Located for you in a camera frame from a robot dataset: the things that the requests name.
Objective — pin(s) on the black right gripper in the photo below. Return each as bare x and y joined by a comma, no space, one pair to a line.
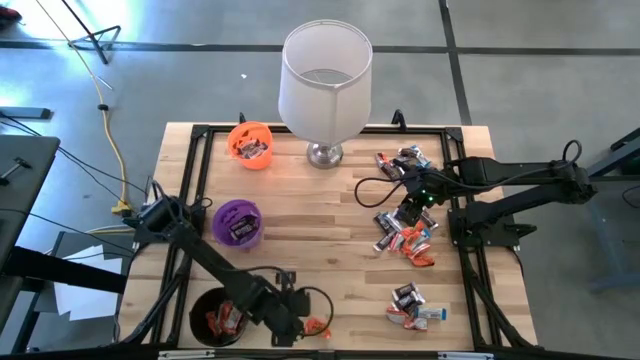
425,182

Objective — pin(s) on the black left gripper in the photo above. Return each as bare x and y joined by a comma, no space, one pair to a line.
280,325

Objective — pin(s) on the orange Reese's cup pack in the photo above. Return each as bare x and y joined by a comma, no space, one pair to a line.
232,317
316,327
214,322
422,257
412,236

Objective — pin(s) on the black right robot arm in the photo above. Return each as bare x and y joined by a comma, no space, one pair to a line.
510,170

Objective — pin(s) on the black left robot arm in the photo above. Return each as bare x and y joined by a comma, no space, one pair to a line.
210,260

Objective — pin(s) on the black plastic bucket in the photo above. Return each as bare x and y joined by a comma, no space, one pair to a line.
200,325

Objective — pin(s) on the purple plastic bucket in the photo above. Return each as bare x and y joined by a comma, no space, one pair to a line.
222,235

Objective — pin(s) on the white shade silver table lamp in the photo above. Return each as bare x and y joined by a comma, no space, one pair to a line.
325,75

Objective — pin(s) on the orange pumpkin plastic bucket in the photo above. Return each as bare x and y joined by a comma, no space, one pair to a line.
250,162

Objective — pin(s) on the blue grey metal table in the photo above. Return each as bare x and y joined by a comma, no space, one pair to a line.
600,167

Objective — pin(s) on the white paper sheets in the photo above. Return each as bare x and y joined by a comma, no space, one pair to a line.
85,302

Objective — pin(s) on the black desk base bar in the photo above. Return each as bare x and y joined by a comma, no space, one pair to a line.
60,272

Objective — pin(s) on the dark grey desk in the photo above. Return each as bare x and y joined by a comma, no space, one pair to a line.
25,170

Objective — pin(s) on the black tool on desk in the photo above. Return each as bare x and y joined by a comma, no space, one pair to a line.
15,167

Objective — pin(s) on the black metal stand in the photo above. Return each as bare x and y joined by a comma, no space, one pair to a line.
104,57

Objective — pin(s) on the black flat floor bar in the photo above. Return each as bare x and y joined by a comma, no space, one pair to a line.
25,113

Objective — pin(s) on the red dark floor object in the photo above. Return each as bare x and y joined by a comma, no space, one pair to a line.
7,15

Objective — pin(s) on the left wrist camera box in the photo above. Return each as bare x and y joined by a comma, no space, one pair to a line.
299,302

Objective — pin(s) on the black frame clamp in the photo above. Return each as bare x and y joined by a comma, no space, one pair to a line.
242,119
398,119

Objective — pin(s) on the silver metal bracket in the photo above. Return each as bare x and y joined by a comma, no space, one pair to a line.
186,354
465,356

